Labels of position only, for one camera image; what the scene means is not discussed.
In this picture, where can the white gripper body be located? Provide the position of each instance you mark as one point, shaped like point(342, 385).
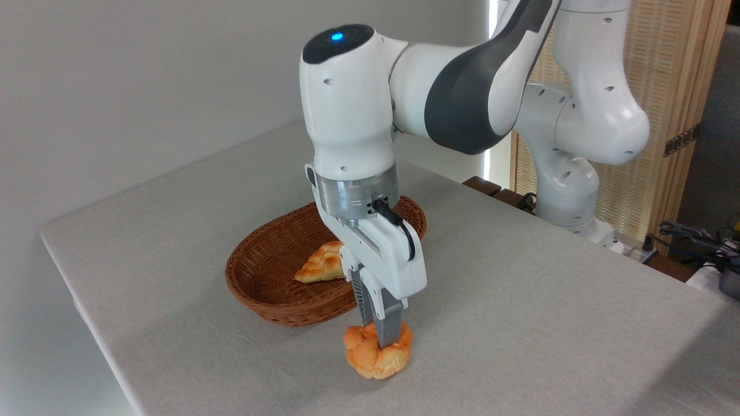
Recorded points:
point(399, 260)

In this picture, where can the ribbed grey gripper finger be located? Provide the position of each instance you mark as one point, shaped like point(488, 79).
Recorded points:
point(391, 318)
point(363, 289)

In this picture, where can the round knotted bread roll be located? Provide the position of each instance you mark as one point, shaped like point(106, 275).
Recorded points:
point(364, 358)

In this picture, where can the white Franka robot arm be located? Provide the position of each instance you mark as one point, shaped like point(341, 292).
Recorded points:
point(352, 115)

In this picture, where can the long braided bread loaf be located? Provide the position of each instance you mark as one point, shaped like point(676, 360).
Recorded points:
point(321, 266)

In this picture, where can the brown wicker oval basket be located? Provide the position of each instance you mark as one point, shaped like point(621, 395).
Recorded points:
point(266, 277)

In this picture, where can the dark wooden furniture edge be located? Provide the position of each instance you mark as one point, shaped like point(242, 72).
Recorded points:
point(483, 185)

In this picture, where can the black screen hinge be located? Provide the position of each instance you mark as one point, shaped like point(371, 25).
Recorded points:
point(682, 140)

